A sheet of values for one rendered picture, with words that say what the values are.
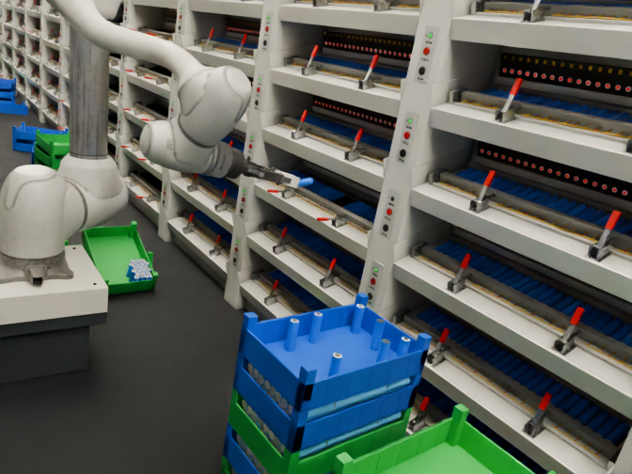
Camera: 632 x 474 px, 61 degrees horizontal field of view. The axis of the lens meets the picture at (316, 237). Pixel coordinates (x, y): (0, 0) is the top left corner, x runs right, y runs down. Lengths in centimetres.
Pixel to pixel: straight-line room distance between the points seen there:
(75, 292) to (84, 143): 42
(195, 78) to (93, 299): 67
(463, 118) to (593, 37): 29
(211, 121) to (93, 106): 53
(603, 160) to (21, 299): 130
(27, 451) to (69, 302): 36
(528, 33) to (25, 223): 122
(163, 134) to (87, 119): 44
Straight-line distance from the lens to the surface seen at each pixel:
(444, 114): 125
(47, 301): 150
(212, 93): 113
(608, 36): 109
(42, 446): 145
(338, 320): 115
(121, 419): 150
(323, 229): 156
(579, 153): 108
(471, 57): 135
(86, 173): 161
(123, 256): 223
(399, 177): 132
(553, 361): 114
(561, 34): 113
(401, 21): 139
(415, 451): 100
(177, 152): 122
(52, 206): 150
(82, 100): 161
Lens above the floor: 94
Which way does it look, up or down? 18 degrees down
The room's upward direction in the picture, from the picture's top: 11 degrees clockwise
